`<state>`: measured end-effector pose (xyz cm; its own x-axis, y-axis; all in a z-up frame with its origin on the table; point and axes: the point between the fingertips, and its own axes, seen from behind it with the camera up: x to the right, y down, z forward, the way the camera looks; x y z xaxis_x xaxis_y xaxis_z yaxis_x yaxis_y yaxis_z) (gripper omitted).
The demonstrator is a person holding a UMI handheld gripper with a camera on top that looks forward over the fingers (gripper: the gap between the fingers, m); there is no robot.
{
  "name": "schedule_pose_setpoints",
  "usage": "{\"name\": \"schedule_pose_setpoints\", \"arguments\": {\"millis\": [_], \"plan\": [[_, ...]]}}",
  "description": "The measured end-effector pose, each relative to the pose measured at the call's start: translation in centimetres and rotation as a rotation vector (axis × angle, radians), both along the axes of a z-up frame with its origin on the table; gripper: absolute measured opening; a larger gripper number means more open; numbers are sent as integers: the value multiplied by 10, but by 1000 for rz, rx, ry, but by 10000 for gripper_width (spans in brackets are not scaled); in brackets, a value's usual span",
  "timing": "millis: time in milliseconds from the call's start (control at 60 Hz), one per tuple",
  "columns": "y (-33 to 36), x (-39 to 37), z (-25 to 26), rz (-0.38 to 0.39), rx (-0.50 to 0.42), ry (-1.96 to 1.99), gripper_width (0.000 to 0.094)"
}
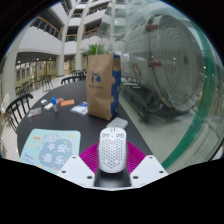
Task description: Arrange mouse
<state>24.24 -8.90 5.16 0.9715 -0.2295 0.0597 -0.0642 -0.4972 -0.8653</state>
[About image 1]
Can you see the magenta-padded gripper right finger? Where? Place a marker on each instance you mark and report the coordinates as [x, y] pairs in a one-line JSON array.
[[146, 170]]

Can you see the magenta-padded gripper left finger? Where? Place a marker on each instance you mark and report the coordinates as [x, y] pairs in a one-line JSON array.
[[77, 170]]

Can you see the white perforated computer mouse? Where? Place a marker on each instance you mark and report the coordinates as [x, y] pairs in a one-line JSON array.
[[113, 150]]

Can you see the light teal printed mouse pad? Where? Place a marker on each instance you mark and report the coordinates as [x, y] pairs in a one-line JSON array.
[[50, 151]]

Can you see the clear plastic bag blue contents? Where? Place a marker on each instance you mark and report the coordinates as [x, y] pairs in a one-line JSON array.
[[80, 108]]

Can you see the orange flat packet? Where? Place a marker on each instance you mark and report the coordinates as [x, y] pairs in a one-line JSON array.
[[67, 102]]

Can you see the small white box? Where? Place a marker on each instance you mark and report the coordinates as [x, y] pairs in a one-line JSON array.
[[48, 106]]

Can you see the small clear plastic packet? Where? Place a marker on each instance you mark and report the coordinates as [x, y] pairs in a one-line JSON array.
[[34, 112]]

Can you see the black slatted chair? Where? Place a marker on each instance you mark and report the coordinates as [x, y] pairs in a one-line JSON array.
[[18, 110], [73, 79]]

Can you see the brown paper bag blue print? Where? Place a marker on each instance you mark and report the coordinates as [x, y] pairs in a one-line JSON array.
[[100, 86]]

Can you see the green-edged glass barrier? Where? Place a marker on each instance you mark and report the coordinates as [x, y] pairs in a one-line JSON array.
[[208, 100]]

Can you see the group of dark chairs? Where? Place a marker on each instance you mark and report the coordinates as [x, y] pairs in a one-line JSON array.
[[36, 85]]

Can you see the white lattice chair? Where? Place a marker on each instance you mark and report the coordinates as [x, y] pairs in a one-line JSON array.
[[4, 103]]

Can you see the large white cylindrical exhibit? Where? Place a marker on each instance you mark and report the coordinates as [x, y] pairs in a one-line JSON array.
[[166, 60]]

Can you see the green potted plant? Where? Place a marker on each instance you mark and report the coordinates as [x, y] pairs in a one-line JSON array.
[[94, 49]]

